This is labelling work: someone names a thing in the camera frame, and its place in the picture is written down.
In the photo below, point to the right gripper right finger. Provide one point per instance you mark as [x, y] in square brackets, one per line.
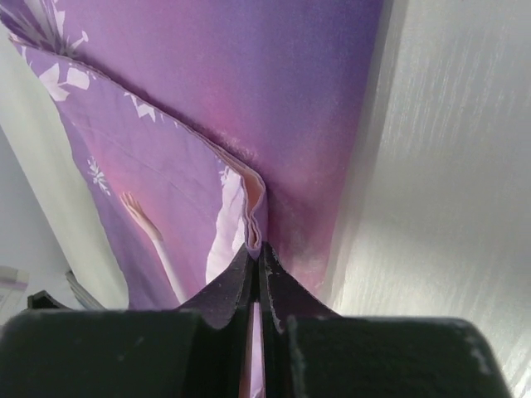
[311, 351]

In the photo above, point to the purple printed placemat cloth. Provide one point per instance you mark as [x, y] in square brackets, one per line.
[202, 128]

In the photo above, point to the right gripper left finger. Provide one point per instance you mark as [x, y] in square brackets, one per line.
[196, 350]

